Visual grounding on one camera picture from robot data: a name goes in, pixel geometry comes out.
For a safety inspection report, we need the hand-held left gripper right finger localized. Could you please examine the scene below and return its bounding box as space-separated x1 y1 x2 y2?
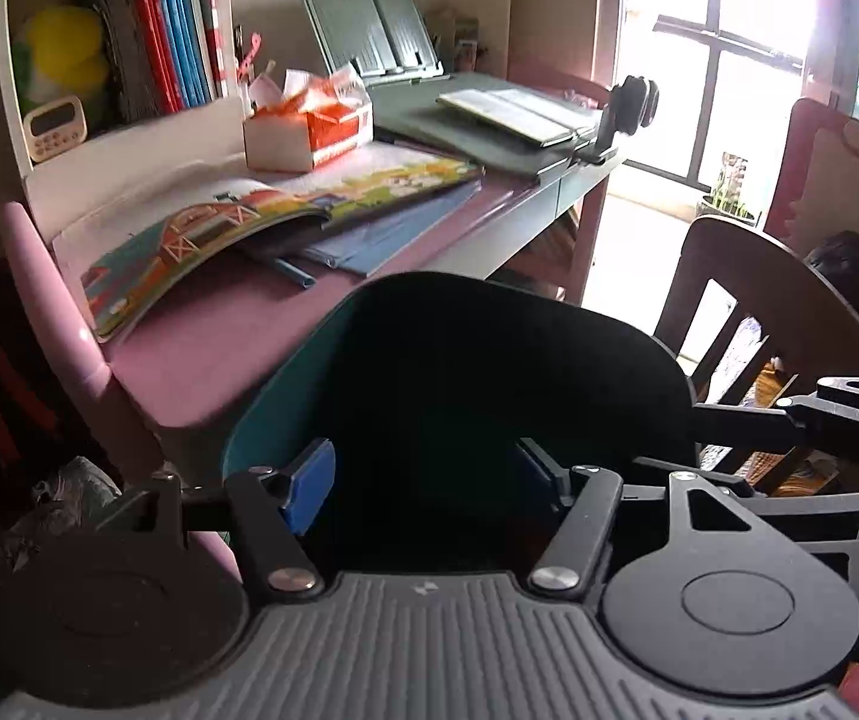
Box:
515 436 783 601

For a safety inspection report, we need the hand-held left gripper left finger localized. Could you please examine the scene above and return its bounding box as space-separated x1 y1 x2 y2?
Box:
95 439 336 605

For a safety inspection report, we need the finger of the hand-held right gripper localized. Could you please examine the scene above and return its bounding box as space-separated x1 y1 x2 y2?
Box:
624 456 859 563
692 376 859 445

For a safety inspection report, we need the dark cloth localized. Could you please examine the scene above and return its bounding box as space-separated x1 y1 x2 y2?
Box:
804 232 859 301

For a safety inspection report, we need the dark wooden chair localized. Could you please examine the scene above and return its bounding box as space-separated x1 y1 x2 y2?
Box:
654 215 859 496

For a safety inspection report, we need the pink desk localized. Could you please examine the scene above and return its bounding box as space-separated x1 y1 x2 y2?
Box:
0 67 625 466

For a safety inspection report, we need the blue pen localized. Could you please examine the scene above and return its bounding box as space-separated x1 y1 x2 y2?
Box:
273 256 319 292

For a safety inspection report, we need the pink framed cartoon board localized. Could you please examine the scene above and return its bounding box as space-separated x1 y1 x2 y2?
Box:
763 97 859 301

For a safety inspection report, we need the potted plant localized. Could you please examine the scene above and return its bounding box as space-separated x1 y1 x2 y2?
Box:
699 154 764 226

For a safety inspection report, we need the blue folder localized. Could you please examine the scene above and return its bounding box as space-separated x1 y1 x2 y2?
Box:
301 180 483 278

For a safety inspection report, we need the colourful open picture book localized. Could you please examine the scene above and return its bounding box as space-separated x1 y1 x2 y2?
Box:
80 154 486 342

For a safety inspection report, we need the red black bag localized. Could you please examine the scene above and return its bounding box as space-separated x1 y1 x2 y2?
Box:
0 262 100 481

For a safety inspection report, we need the orange white tissue box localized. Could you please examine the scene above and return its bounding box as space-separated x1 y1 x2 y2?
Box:
241 64 376 172

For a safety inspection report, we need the grey open notebook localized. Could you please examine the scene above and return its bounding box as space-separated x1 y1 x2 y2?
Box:
436 88 599 149

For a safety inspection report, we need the white desk shelf unit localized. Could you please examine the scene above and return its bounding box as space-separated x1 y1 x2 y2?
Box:
0 0 250 181

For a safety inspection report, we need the white digital timer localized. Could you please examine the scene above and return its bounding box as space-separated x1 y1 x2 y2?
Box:
24 95 89 164

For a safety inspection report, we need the green book stand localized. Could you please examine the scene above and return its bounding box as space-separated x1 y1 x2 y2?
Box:
295 0 451 87

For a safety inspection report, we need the row of upright books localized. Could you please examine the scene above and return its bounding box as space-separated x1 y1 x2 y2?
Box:
125 0 231 113

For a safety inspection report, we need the dark grey felt pouch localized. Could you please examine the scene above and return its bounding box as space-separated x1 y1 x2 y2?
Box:
69 0 167 125

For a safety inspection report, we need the yellow green plush toy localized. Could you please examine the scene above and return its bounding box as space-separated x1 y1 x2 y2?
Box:
10 4 111 128

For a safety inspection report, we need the window frame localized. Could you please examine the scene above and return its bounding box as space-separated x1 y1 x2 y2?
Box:
616 0 859 188

